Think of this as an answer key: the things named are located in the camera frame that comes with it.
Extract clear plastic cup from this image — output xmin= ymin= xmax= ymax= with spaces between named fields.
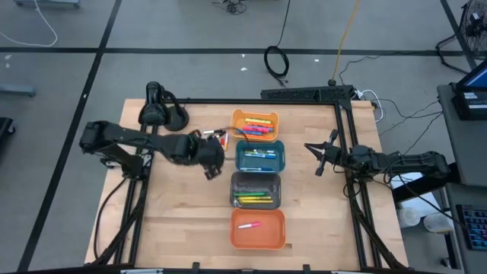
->
xmin=396 ymin=206 xmax=422 ymax=229
xmin=422 ymin=212 xmax=455 ymax=234

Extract black desk beam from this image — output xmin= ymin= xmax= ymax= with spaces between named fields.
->
xmin=391 ymin=162 xmax=462 ymax=203

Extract black keyboard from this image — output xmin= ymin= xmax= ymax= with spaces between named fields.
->
xmin=455 ymin=204 xmax=487 ymax=252

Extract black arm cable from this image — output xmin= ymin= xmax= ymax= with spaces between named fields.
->
xmin=93 ymin=177 xmax=129 ymax=261

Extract black aluminium table frame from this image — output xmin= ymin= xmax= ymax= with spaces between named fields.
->
xmin=92 ymin=97 xmax=410 ymax=272

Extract teal plastic bin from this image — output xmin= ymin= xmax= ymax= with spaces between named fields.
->
xmin=234 ymin=139 xmax=287 ymax=174

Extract black perforated mount plate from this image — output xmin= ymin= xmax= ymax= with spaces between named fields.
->
xmin=260 ymin=84 xmax=355 ymax=104

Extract black box white labels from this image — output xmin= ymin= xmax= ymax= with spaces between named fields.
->
xmin=451 ymin=88 xmax=487 ymax=122

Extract yellow plastic bin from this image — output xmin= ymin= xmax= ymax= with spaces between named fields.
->
xmin=230 ymin=108 xmax=281 ymax=143

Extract yellow cable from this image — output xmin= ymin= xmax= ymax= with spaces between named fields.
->
xmin=328 ymin=0 xmax=361 ymax=88

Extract white looped cable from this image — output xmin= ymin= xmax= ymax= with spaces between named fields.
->
xmin=358 ymin=88 xmax=386 ymax=123

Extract grey cart base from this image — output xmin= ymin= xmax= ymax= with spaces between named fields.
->
xmin=13 ymin=0 xmax=82 ymax=8

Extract black coiled cable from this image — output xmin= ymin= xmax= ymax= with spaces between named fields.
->
xmin=263 ymin=0 xmax=292 ymax=88

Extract black floor object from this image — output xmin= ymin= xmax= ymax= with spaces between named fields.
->
xmin=0 ymin=116 xmax=17 ymax=149

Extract grey desk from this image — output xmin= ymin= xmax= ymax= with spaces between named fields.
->
xmin=444 ymin=182 xmax=487 ymax=274

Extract white floor cable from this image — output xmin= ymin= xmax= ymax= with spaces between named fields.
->
xmin=0 ymin=0 xmax=59 ymax=48

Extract white paper sheet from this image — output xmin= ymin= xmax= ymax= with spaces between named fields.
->
xmin=387 ymin=173 xmax=444 ymax=220

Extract grey plastic bin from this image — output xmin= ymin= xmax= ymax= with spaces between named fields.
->
xmin=229 ymin=171 xmax=283 ymax=211

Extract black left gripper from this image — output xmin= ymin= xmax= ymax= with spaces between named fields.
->
xmin=186 ymin=130 xmax=227 ymax=181

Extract grey cart foot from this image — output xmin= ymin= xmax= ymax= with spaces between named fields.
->
xmin=0 ymin=84 xmax=37 ymax=97

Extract orange plastic bin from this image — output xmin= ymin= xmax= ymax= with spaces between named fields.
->
xmin=229 ymin=207 xmax=288 ymax=251

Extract tangled black cable bundle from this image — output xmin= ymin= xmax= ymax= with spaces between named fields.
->
xmin=211 ymin=0 xmax=250 ymax=16

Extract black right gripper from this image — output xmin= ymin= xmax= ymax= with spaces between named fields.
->
xmin=304 ymin=129 xmax=349 ymax=177

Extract grey side table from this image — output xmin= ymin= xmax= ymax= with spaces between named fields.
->
xmin=437 ymin=82 xmax=487 ymax=188

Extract black desk lamp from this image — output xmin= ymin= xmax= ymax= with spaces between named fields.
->
xmin=138 ymin=81 xmax=190 ymax=132

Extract black floor fan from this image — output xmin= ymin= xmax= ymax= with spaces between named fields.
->
xmin=434 ymin=0 xmax=487 ymax=75

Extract monitor with blue screen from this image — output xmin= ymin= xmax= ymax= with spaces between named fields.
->
xmin=455 ymin=59 xmax=487 ymax=93

